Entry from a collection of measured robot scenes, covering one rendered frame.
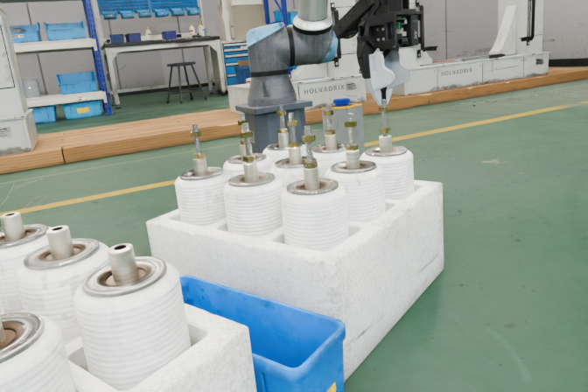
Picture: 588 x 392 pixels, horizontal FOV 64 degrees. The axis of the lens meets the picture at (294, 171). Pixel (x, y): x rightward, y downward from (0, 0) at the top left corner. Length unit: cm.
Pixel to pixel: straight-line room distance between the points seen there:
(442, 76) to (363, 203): 302
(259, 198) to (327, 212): 12
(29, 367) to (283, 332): 35
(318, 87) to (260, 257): 249
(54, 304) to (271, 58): 101
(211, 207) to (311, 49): 74
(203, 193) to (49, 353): 44
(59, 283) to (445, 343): 54
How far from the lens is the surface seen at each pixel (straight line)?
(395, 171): 84
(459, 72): 383
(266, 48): 140
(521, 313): 87
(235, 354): 49
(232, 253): 72
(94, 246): 57
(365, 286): 69
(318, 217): 64
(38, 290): 55
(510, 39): 447
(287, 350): 68
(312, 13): 139
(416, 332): 80
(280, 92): 139
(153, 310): 45
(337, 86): 318
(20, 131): 277
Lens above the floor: 44
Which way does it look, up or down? 14 degrees down
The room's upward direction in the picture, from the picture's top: 5 degrees counter-clockwise
